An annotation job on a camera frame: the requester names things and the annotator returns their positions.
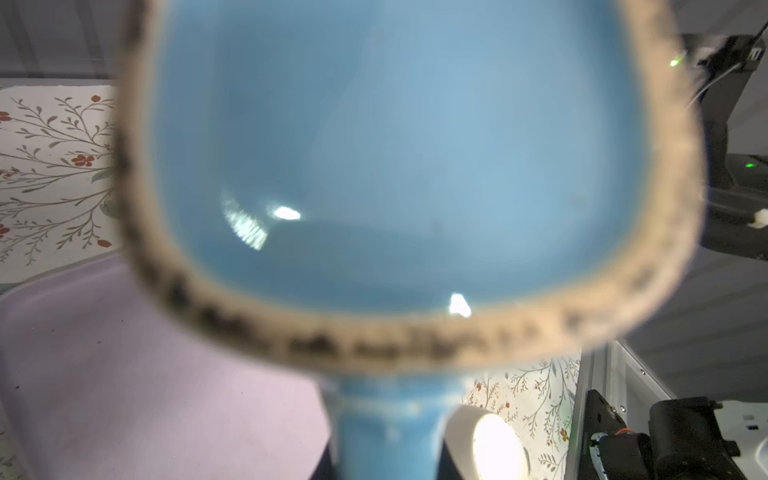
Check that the white mug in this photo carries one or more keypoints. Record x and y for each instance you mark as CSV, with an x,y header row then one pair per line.
x,y
479,444

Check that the lavender plastic tray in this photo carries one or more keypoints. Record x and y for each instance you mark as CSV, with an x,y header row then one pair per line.
x,y
98,383

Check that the blue mug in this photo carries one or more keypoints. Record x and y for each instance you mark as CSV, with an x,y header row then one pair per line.
x,y
396,196

